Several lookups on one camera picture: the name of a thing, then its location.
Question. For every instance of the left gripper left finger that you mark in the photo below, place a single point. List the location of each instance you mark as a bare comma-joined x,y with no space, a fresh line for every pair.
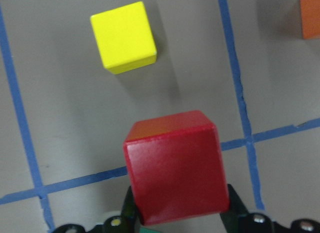
129,209

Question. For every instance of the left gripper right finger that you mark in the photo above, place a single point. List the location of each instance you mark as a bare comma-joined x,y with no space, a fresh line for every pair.
237,214

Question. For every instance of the red block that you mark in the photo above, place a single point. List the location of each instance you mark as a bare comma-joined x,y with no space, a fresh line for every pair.
176,168

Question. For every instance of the green block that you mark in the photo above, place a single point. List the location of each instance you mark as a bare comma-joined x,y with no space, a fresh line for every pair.
147,230

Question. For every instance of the yellow block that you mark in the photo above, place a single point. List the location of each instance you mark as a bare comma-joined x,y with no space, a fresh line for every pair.
124,38

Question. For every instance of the orange block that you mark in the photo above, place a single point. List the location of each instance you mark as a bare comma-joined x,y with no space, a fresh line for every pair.
310,18

